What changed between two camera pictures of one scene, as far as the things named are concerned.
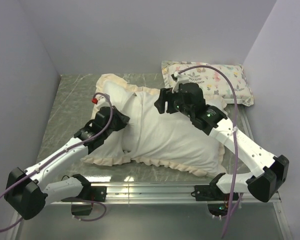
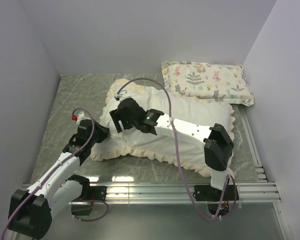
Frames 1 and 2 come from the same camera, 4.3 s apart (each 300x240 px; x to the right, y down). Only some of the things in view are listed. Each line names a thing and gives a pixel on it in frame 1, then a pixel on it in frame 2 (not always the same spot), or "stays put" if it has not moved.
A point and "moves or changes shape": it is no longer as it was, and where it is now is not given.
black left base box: [81, 210] stays put
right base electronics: [218, 209] stays put
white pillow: [150, 135] moves or changes shape
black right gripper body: [175, 103] to [117, 116]
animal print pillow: [212, 81] stays put
